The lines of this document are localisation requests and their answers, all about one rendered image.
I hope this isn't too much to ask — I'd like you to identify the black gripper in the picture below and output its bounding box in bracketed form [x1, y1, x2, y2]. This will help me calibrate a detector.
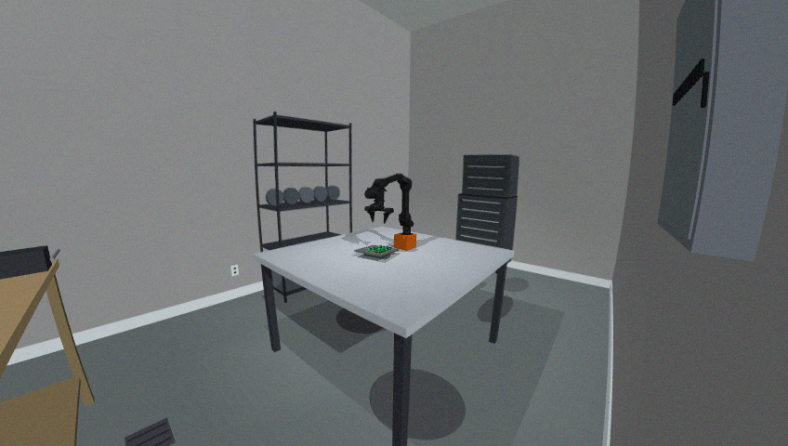
[364, 199, 394, 224]

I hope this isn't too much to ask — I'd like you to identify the dark grey switch panel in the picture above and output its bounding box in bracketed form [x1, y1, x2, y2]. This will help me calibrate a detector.
[354, 245, 399, 259]

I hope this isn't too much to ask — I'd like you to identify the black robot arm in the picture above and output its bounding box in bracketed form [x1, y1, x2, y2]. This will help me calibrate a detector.
[364, 173, 414, 235]

